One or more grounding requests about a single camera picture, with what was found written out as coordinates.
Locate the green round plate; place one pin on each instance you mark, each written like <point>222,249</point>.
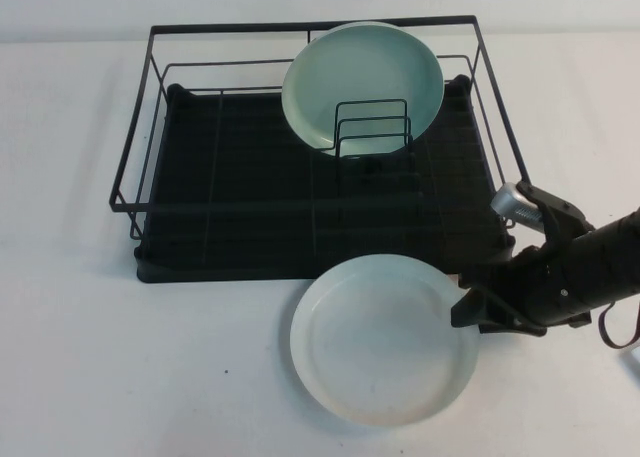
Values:
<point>360,72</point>

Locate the white round plate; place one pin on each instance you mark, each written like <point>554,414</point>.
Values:
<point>375,347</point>

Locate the black plastic drip tray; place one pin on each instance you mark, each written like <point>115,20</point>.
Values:
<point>250,237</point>

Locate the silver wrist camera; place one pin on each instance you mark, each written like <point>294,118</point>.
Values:
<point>510,199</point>

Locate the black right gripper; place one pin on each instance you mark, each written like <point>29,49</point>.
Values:
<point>540,302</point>

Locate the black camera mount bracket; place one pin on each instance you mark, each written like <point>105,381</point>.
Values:
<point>560,214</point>

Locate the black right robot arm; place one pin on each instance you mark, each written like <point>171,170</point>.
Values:
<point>610,262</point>

